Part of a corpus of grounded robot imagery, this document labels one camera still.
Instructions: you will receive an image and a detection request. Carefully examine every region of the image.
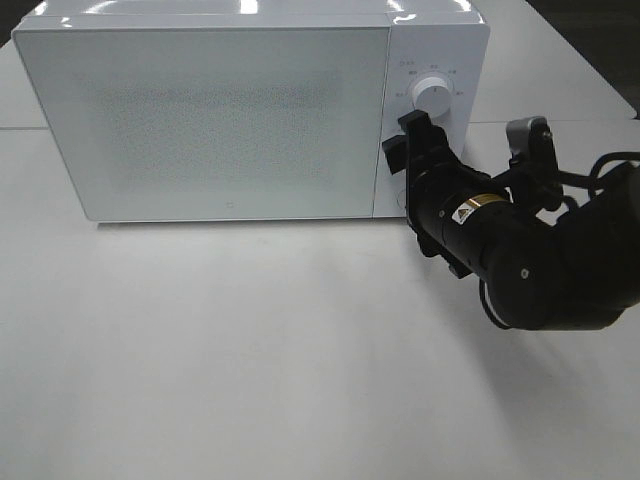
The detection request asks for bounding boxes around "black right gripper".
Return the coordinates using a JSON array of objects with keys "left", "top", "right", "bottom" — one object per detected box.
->
[{"left": 382, "top": 110, "right": 515, "bottom": 278}]

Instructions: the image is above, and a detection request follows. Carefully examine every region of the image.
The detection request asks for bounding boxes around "round microwave door button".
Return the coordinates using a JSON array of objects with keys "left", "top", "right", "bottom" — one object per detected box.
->
[{"left": 396, "top": 189, "right": 406, "bottom": 210}]

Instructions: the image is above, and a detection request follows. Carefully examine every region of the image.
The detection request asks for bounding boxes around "white microwave door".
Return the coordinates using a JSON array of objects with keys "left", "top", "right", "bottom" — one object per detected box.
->
[{"left": 15, "top": 28, "right": 388, "bottom": 222}]

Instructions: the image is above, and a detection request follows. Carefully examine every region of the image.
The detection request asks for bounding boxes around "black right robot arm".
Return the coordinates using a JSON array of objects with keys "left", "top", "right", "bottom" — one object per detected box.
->
[{"left": 382, "top": 110, "right": 639, "bottom": 331}]

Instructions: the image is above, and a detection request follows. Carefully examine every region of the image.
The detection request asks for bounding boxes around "upper white microwave knob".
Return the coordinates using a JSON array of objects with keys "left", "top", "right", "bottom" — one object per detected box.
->
[{"left": 409, "top": 72, "right": 453, "bottom": 118}]

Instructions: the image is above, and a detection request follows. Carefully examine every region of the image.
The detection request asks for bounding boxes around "white microwave oven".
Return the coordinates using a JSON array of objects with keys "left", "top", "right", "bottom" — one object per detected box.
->
[{"left": 11, "top": 1, "right": 490, "bottom": 222}]

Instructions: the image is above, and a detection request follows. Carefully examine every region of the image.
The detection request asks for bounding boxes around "black cable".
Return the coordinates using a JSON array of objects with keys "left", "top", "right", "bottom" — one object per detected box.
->
[{"left": 554, "top": 151, "right": 640, "bottom": 211}]

